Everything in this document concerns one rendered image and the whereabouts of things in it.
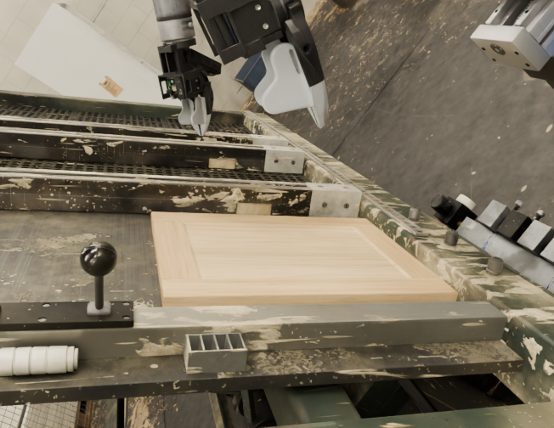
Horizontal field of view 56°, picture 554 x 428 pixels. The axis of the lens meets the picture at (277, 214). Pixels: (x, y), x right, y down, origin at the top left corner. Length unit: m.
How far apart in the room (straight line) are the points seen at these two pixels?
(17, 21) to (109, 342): 5.61
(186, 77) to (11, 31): 5.08
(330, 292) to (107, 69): 4.00
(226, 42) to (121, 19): 5.58
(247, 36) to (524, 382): 0.61
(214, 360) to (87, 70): 4.16
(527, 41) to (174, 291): 0.77
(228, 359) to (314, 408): 0.12
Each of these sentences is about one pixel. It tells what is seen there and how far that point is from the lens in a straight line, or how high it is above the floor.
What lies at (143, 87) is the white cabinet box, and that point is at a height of 1.16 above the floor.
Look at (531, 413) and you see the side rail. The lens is 0.63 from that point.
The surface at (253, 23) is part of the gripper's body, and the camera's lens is 0.47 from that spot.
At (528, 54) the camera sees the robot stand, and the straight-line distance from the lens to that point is 1.12.
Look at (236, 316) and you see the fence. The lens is 0.69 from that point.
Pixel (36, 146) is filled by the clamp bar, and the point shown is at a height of 1.56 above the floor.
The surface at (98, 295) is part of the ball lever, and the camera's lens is 0.63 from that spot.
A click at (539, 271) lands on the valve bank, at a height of 0.74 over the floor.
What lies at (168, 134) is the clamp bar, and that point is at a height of 1.26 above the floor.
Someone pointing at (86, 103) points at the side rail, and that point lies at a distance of 2.46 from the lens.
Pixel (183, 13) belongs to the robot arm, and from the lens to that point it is 1.17.
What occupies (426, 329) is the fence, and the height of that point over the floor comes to 1.01.
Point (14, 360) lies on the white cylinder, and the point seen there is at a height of 1.46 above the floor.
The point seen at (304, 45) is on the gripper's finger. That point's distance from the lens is 0.46.
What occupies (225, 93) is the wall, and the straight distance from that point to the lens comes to 6.18.
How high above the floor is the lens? 1.55
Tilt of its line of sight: 24 degrees down
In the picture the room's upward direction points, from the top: 57 degrees counter-clockwise
